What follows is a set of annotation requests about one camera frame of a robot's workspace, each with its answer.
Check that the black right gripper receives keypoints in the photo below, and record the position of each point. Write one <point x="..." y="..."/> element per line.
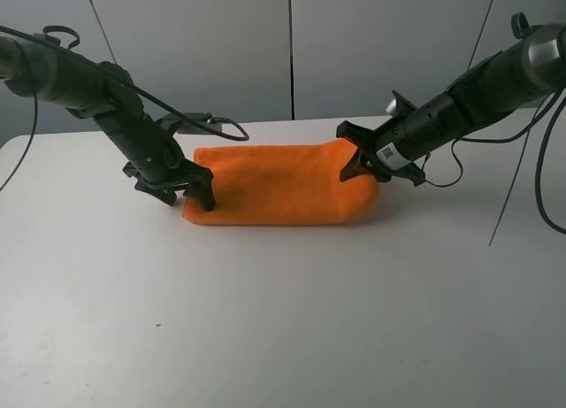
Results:
<point x="375" y="158"/>

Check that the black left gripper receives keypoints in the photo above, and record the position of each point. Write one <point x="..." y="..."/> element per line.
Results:
<point x="155" y="178"/>

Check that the orange terry towel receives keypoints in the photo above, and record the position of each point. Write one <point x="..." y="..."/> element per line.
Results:
<point x="282" y="185"/>

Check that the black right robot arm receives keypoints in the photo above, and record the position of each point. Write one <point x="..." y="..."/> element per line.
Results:
<point x="489" y="92"/>

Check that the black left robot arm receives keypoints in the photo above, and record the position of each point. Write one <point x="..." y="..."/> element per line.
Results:
<point x="37" y="66"/>

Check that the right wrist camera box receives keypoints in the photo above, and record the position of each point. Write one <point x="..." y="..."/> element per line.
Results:
<point x="399" y="105"/>

